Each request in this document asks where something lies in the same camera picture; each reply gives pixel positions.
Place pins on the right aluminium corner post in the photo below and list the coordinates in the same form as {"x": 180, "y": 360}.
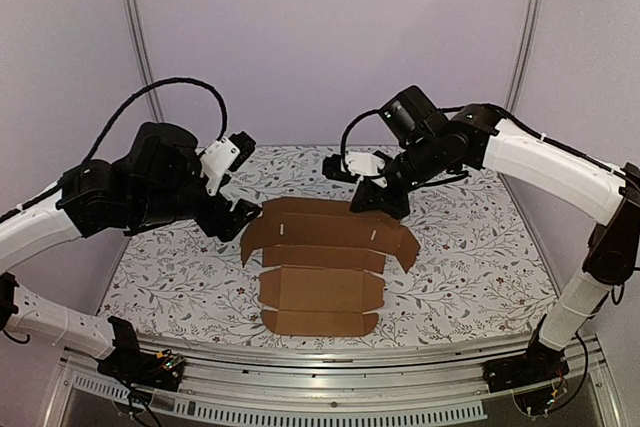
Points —
{"x": 525, "y": 48}

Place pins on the curved aluminium rail base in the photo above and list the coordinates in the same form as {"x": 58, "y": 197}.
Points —
{"x": 436, "y": 385}

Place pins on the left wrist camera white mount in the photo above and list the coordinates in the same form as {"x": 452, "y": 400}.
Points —
{"x": 224, "y": 156}

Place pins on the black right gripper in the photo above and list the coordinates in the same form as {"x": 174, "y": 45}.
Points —
{"x": 382, "y": 191}

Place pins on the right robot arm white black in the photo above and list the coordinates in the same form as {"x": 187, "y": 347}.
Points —
{"x": 485, "y": 136}

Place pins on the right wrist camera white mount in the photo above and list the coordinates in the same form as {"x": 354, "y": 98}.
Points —
{"x": 355, "y": 167}

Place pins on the left aluminium corner post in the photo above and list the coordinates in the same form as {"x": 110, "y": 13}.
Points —
{"x": 136, "y": 32}

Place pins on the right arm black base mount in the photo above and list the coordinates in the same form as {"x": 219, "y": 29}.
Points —
{"x": 539, "y": 368}

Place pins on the aluminium corner post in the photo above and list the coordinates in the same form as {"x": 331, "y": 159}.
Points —
{"x": 525, "y": 48}
{"x": 136, "y": 32}

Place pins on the brown cardboard box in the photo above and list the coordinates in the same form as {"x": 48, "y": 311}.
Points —
{"x": 323, "y": 265}

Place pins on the floral patterned table mat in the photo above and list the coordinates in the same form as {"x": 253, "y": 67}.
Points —
{"x": 478, "y": 274}

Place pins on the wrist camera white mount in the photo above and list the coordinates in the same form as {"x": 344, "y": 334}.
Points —
{"x": 355, "y": 167}
{"x": 224, "y": 156}

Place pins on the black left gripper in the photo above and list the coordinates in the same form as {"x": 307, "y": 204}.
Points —
{"x": 235, "y": 221}

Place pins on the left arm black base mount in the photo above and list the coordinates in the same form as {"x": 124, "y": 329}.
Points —
{"x": 129, "y": 364}

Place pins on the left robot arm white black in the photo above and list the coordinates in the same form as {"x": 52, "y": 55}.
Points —
{"x": 163, "y": 179}

